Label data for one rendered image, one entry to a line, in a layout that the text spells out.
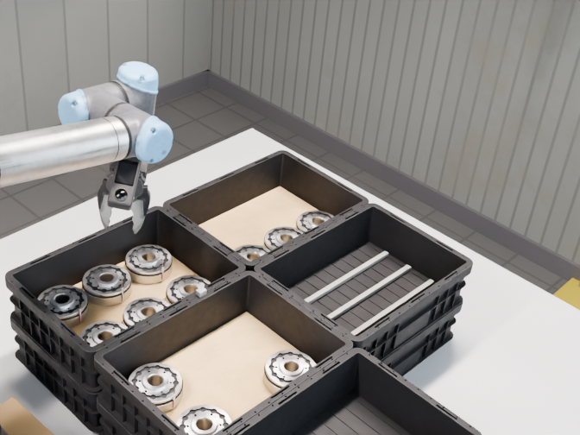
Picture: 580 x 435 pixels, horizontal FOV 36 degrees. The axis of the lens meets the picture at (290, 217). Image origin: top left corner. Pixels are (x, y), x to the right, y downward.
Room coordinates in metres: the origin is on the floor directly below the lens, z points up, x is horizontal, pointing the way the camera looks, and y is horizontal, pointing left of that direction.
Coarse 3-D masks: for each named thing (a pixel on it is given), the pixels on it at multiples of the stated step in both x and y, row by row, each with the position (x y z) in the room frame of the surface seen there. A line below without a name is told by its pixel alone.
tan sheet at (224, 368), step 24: (216, 336) 1.35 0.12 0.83; (240, 336) 1.36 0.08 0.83; (264, 336) 1.37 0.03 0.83; (168, 360) 1.27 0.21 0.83; (192, 360) 1.28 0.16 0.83; (216, 360) 1.28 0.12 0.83; (240, 360) 1.29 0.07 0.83; (264, 360) 1.30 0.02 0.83; (192, 384) 1.21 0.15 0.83; (216, 384) 1.22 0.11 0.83; (240, 384) 1.23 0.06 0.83; (264, 384) 1.23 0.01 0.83; (240, 408) 1.16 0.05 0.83
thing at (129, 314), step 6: (138, 300) 1.40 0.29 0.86; (144, 300) 1.40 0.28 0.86; (150, 300) 1.41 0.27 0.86; (156, 300) 1.41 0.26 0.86; (162, 300) 1.41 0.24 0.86; (126, 306) 1.38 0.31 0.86; (132, 306) 1.38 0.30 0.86; (138, 306) 1.38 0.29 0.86; (162, 306) 1.39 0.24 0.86; (126, 312) 1.36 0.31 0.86; (132, 312) 1.36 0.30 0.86; (126, 318) 1.34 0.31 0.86; (132, 318) 1.35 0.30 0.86; (138, 318) 1.35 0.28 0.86; (132, 324) 1.33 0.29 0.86
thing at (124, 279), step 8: (88, 272) 1.47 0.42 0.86; (96, 272) 1.48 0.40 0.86; (120, 272) 1.49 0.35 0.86; (128, 272) 1.49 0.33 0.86; (88, 280) 1.45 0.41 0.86; (120, 280) 1.46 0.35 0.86; (128, 280) 1.46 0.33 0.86; (88, 288) 1.42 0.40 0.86; (96, 288) 1.43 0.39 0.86; (104, 288) 1.43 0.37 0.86; (112, 288) 1.43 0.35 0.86; (120, 288) 1.43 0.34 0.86; (104, 296) 1.41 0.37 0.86
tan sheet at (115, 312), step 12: (120, 264) 1.55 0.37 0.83; (180, 264) 1.57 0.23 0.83; (132, 288) 1.47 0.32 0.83; (144, 288) 1.48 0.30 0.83; (156, 288) 1.48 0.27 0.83; (132, 300) 1.43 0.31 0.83; (96, 312) 1.38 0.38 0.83; (108, 312) 1.39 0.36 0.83; (120, 312) 1.39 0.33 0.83; (84, 324) 1.35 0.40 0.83
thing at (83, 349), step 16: (160, 208) 1.64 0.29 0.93; (112, 224) 1.56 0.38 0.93; (80, 240) 1.49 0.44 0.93; (208, 240) 1.54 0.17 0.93; (48, 256) 1.43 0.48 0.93; (224, 256) 1.49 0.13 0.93; (16, 272) 1.37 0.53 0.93; (240, 272) 1.45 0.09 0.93; (16, 288) 1.32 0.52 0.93; (208, 288) 1.38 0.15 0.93; (32, 304) 1.28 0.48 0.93; (176, 304) 1.33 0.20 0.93; (48, 320) 1.25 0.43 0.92; (144, 320) 1.27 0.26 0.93; (64, 336) 1.21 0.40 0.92; (112, 336) 1.22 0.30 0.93; (80, 352) 1.18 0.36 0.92; (96, 352) 1.17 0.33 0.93
